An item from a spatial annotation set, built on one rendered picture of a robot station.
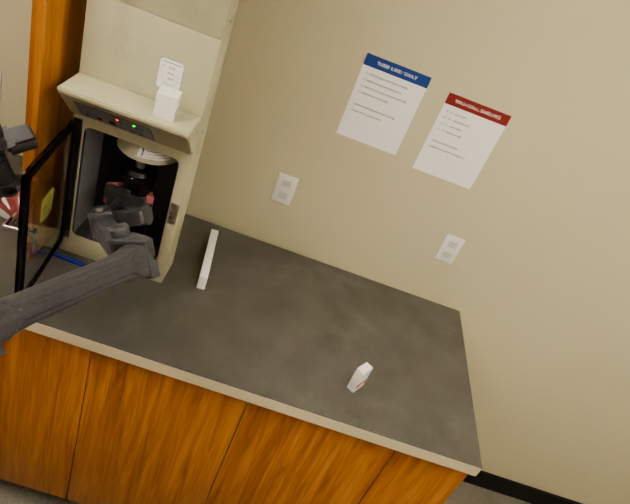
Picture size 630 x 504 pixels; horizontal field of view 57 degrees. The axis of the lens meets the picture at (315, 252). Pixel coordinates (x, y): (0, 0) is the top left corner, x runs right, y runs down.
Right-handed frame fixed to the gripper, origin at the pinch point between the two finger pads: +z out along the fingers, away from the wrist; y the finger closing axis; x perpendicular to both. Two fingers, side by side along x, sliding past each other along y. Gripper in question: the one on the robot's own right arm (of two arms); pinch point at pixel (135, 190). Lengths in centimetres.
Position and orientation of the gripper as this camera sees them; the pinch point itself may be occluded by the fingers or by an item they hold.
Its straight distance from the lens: 180.7
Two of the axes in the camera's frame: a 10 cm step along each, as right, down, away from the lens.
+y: -9.4, -3.1, -1.1
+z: 0.8, -5.2, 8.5
